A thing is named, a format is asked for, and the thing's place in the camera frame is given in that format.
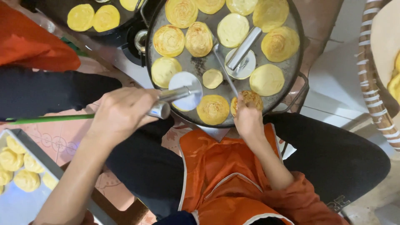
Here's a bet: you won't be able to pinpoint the metal baking tray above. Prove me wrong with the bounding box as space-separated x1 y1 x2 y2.
0 129 118 225

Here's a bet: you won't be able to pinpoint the grey steel sheet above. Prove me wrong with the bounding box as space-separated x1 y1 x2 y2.
194 124 232 143

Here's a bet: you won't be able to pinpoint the black frying pan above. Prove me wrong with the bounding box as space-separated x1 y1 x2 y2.
36 0 145 37

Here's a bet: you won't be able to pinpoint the cream basket liner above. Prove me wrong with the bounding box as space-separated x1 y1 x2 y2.
370 0 400 94

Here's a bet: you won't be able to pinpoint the steel dough press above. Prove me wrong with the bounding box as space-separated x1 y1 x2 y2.
147 71 204 120
224 26 263 80

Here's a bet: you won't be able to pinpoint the pile of yellow dough balls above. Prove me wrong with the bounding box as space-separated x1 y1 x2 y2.
0 135 59 195

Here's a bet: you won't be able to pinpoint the brown wooden stool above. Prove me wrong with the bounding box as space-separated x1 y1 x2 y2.
61 161 150 225

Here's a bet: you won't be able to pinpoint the thin metal spatula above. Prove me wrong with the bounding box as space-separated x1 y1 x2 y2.
212 39 240 98

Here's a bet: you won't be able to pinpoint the batch of yellow flatbreads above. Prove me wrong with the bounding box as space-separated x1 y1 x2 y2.
151 0 300 126

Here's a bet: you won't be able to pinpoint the black trousers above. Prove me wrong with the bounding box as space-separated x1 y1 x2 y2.
106 112 392 220

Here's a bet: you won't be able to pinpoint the woven striped basket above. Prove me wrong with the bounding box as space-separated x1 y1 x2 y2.
356 0 400 152

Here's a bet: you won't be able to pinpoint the orange apron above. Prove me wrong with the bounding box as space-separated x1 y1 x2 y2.
177 123 295 225

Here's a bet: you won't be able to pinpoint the green stick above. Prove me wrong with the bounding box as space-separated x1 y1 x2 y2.
7 113 95 125

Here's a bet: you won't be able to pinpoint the person's right hand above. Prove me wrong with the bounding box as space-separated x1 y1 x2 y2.
233 92 266 142

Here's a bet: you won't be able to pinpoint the orange shirt sleeve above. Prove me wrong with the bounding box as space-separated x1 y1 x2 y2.
262 171 350 225

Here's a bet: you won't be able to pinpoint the person's left hand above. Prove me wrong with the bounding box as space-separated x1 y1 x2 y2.
92 87 162 144

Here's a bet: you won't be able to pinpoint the large round steel griddle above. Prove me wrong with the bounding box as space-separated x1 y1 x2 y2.
145 0 310 129

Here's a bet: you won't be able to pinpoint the stainless gas stove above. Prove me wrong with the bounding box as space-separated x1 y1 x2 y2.
19 0 157 89

